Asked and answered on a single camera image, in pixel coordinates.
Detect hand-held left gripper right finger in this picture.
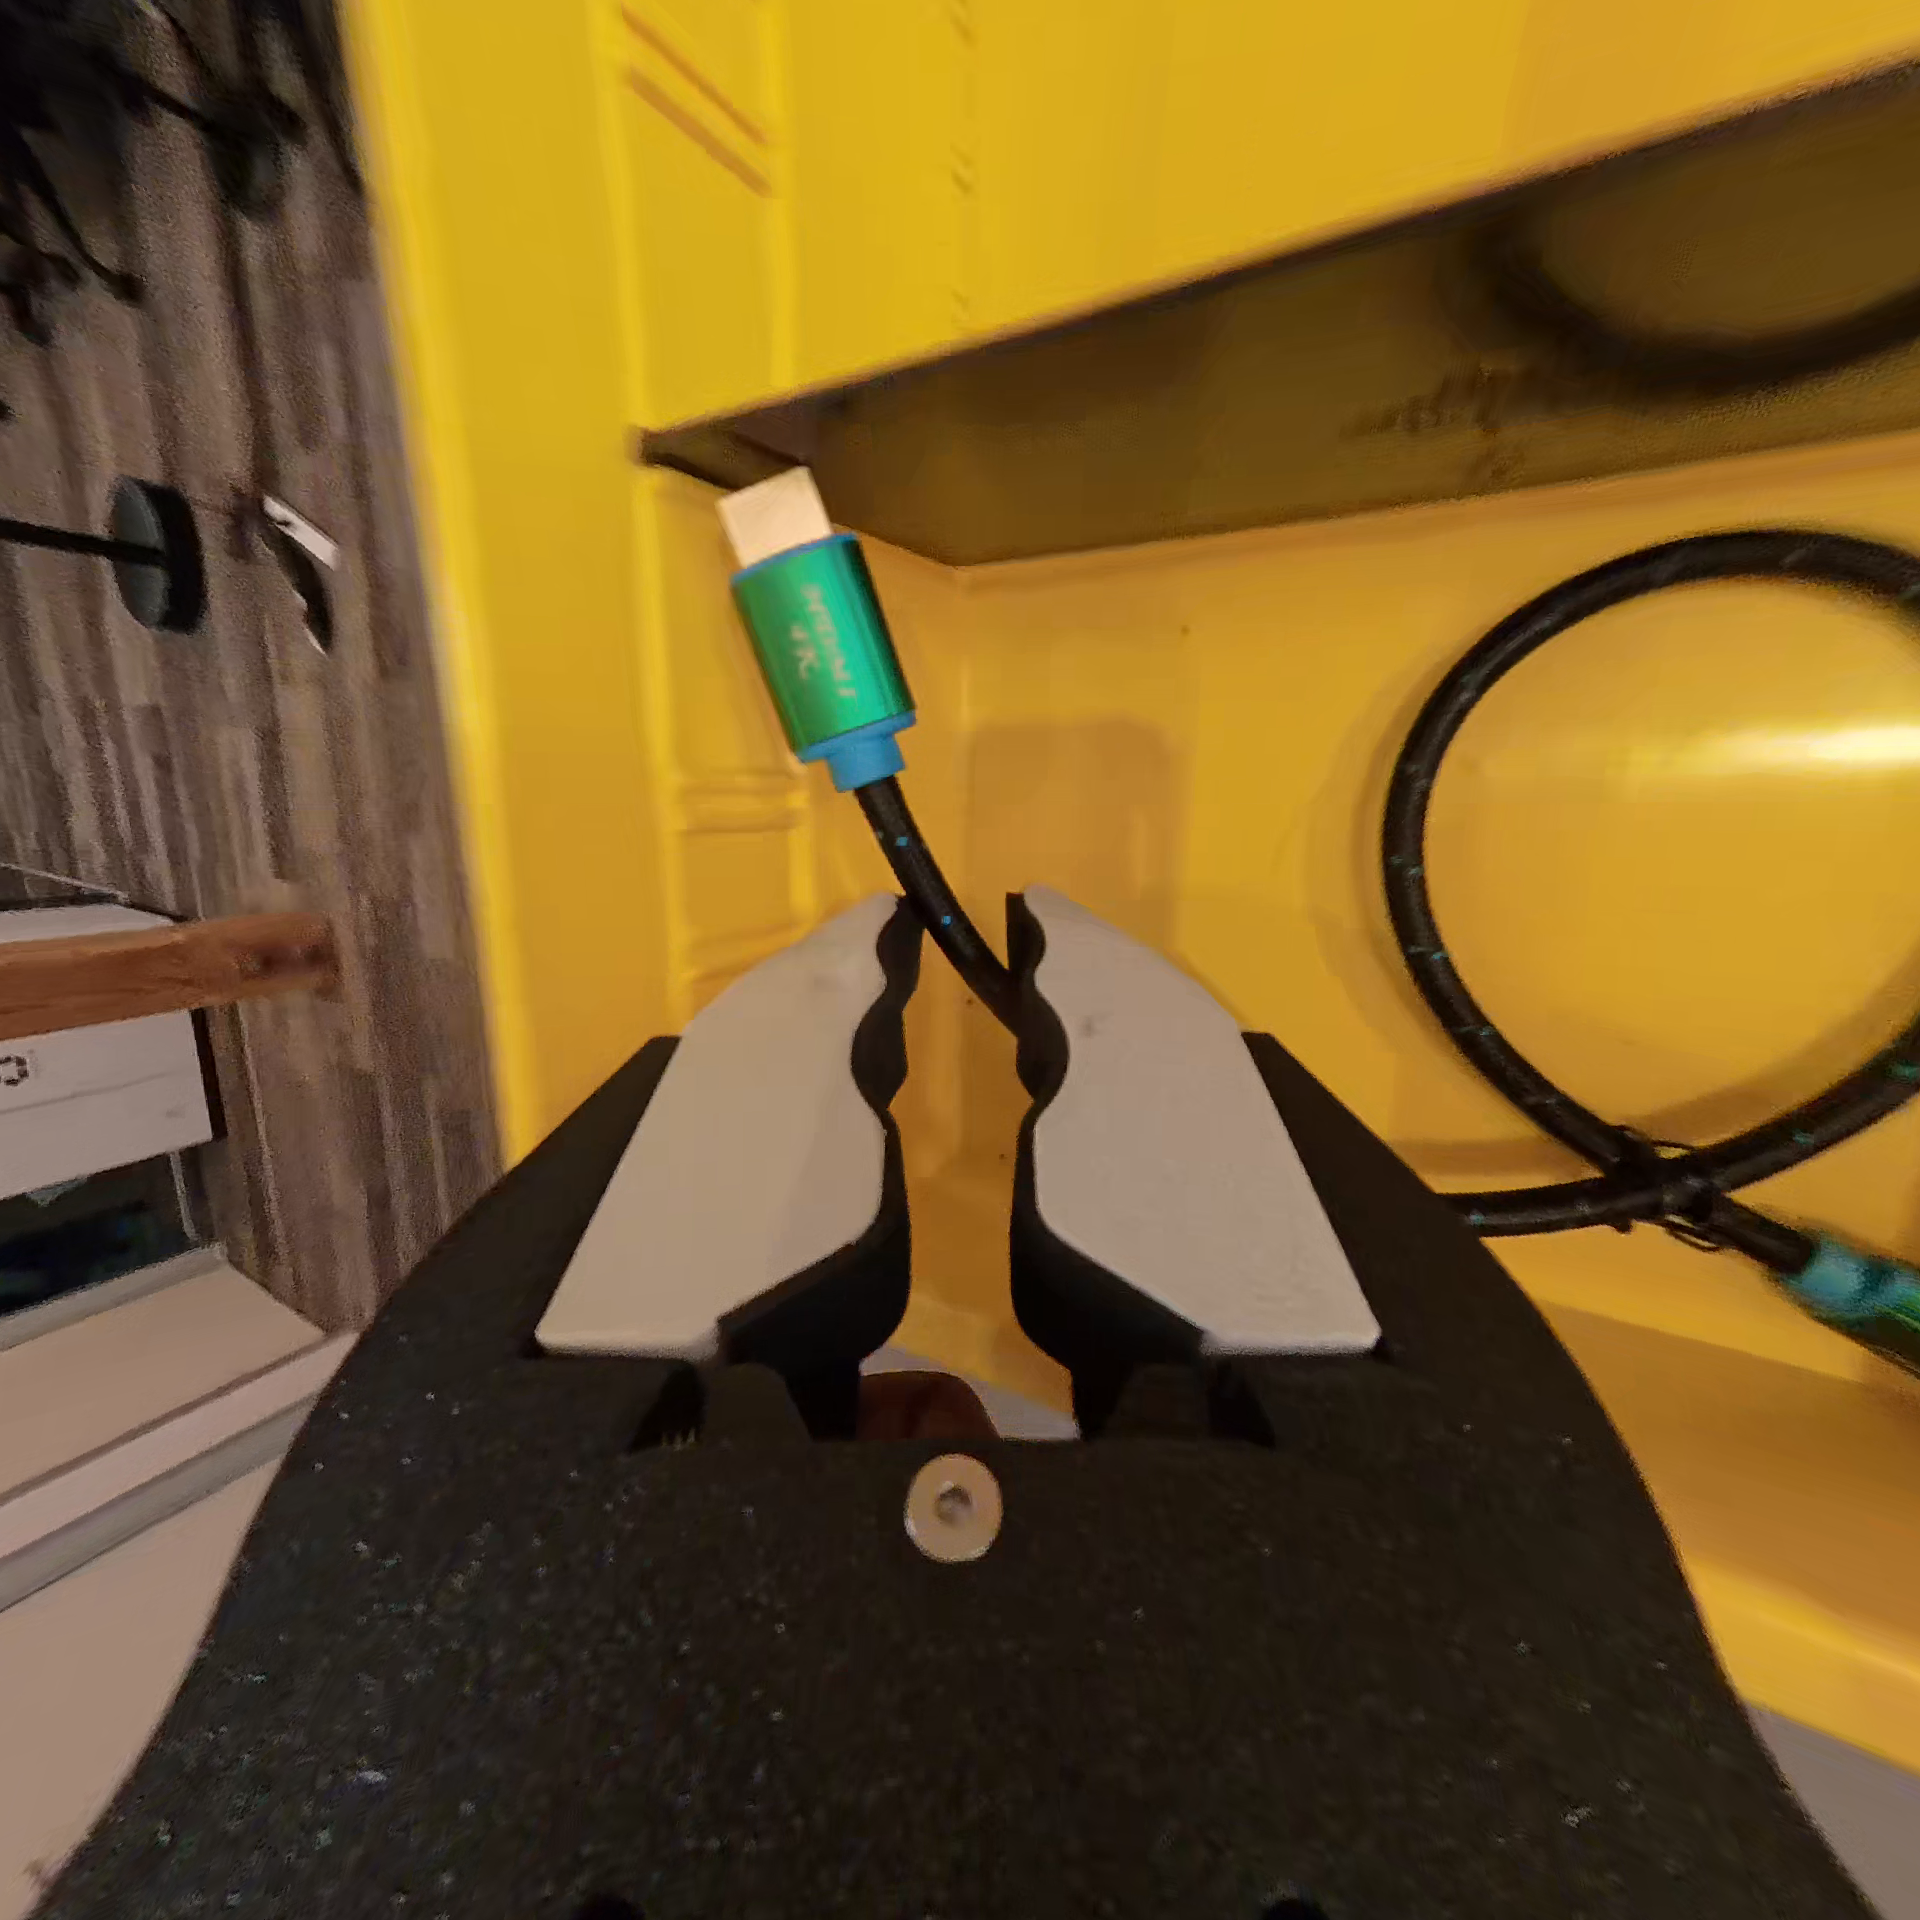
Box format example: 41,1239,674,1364
1007,884,1385,1363

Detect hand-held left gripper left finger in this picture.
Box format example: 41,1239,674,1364
534,891,923,1368

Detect black braided cable green plugs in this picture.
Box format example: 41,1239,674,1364
719,468,1920,1373

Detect yellow plastic bin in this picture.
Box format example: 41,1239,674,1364
343,0,1920,1764

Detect person's left hand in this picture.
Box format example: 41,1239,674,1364
855,1368,994,1445

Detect wooden shelf board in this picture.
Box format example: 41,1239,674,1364
0,907,338,1040

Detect white box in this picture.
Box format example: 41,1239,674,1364
0,1013,226,1203

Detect black round stand base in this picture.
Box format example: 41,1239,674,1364
0,477,208,635

